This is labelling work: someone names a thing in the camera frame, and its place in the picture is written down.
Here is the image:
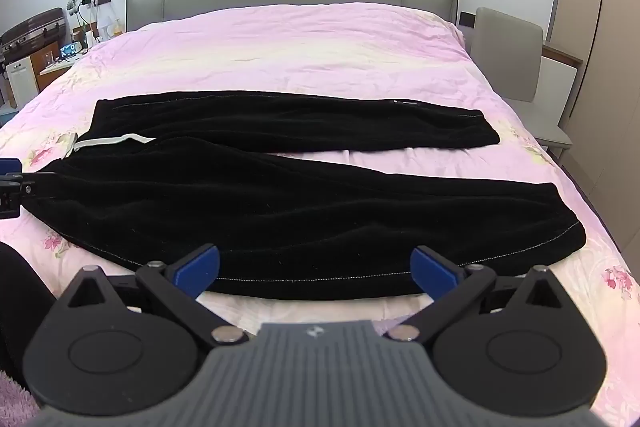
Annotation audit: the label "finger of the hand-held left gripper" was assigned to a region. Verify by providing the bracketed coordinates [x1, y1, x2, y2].
[0, 158, 57, 221]

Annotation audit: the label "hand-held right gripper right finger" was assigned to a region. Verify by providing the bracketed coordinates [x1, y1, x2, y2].
[385, 245, 573, 349]

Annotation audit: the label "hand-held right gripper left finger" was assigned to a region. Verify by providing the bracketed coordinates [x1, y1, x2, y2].
[65, 243, 252, 349]

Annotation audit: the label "black pants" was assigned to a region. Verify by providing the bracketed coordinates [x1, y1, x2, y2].
[22, 90, 587, 302]

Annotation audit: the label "white cabinet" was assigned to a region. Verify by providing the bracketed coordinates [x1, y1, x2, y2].
[5, 55, 39, 110]

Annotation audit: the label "brown suitcase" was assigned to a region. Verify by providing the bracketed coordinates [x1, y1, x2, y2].
[0, 8, 69, 54]

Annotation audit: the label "purple fuzzy rug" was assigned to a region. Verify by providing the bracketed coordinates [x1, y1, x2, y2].
[0, 369, 39, 427]

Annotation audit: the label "white nightstand with wooden top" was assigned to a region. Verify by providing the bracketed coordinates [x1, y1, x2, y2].
[541, 43, 584, 130]

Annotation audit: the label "pink floral blanket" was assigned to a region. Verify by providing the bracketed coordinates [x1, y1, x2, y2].
[0, 2, 640, 427]

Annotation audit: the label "beige wardrobe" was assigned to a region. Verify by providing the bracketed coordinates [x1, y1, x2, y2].
[545, 0, 640, 258]

